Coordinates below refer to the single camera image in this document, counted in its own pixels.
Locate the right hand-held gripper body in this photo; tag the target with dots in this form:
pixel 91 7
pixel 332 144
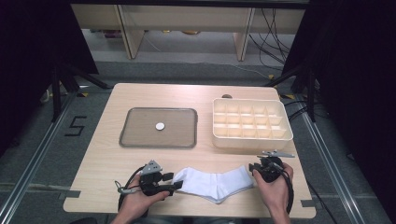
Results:
pixel 270 170

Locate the black metal stand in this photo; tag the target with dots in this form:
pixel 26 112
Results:
pixel 309 90
pixel 56 93

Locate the cream divided storage box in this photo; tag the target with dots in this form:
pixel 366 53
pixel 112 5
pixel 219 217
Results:
pixel 250 123

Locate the person's right hand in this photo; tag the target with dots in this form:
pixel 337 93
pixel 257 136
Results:
pixel 275 191

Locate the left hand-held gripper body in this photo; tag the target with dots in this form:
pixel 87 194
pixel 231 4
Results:
pixel 150 180

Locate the person's left hand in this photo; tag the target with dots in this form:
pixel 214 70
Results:
pixel 140 200

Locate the grey rectangular tray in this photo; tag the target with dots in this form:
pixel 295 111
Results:
pixel 158 127

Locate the aluminium floor rail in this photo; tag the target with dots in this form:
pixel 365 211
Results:
pixel 34 155
pixel 330 158

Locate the beige wooden desk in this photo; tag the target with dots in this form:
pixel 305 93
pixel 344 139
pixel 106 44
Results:
pixel 186 18

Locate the white socks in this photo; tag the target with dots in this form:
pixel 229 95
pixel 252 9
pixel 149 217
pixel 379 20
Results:
pixel 214 185

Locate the grey tape strip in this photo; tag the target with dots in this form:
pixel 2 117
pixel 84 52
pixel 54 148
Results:
pixel 70 194

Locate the white round disc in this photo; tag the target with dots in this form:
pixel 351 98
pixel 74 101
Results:
pixel 160 126

